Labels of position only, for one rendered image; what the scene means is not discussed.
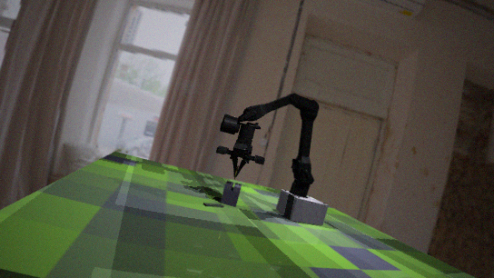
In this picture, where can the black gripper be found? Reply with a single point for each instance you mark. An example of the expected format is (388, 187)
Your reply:
(245, 160)

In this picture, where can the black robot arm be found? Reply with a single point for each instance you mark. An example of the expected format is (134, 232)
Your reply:
(301, 166)

